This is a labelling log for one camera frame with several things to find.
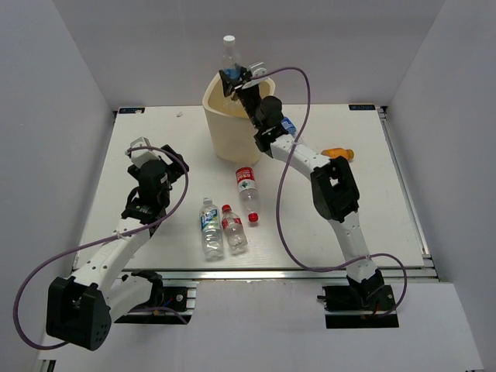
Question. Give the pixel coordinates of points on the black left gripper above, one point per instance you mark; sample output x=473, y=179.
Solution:
x=177, y=168

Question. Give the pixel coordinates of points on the orange juice bottle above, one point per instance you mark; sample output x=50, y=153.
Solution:
x=334, y=153

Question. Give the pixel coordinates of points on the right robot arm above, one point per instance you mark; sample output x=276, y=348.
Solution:
x=335, y=193

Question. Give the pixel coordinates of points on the beige plastic bin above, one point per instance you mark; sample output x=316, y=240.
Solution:
x=231, y=131

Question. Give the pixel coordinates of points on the crushed blue label bottle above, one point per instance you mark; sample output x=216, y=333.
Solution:
x=230, y=57

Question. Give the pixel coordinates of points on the large red label bottle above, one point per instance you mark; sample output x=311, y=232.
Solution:
x=248, y=193

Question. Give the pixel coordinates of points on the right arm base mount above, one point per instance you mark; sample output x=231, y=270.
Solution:
x=344, y=309

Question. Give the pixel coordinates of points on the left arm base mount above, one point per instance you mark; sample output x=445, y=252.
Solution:
x=144, y=297

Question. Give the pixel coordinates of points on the small red cap bottle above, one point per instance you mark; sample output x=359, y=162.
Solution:
x=234, y=231

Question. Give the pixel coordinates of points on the green white label bottle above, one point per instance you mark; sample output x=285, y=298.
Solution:
x=211, y=231

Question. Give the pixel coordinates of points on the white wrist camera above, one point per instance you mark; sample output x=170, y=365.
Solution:
x=257, y=70
x=139, y=152

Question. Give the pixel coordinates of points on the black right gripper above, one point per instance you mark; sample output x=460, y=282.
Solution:
x=228, y=84

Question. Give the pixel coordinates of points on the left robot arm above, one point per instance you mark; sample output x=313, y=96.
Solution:
x=82, y=307

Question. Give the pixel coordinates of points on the blue label bottle by bin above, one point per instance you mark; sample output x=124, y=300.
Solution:
x=289, y=126

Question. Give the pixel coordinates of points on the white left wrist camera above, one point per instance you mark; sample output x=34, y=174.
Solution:
x=139, y=152

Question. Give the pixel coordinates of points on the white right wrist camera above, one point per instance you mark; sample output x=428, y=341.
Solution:
x=257, y=70

